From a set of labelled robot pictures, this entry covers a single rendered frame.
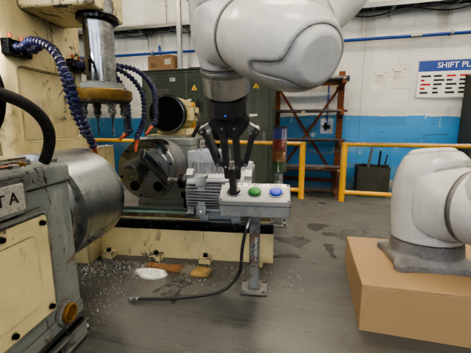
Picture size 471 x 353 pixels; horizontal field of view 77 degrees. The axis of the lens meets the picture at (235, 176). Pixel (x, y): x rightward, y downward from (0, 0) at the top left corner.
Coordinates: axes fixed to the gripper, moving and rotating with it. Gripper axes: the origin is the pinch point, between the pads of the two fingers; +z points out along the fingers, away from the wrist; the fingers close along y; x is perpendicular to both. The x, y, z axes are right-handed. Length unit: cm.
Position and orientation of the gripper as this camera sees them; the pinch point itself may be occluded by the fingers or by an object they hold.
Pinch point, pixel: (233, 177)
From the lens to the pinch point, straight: 69.6
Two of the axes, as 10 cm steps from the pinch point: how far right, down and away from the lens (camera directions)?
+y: -9.9, -0.2, 1.2
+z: 0.6, 7.9, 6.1
